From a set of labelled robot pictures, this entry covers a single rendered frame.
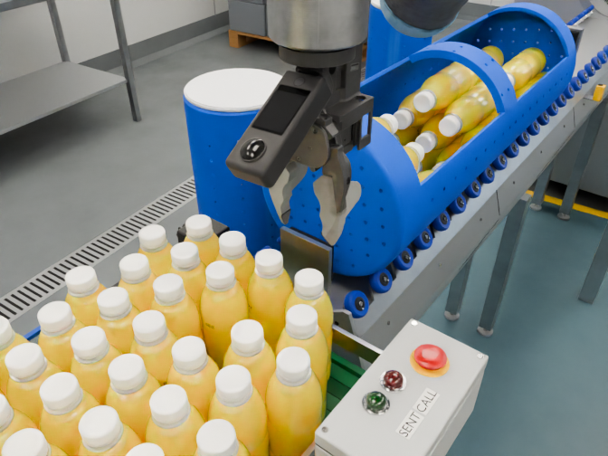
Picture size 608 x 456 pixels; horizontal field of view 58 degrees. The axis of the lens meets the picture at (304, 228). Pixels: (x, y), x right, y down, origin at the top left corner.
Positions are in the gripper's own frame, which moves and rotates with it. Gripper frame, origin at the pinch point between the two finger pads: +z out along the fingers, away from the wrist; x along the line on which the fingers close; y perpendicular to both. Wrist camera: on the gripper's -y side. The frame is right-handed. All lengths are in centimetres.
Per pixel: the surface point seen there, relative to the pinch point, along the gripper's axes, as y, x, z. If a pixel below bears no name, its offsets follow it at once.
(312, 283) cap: 5.0, 2.4, 13.1
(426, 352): 2.1, -15.5, 11.5
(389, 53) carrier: 152, 74, 36
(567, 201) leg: 218, 5, 112
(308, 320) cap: -0.7, -1.3, 13.0
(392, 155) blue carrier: 25.5, 3.3, 3.0
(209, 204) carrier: 46, 68, 49
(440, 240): 46, 1, 30
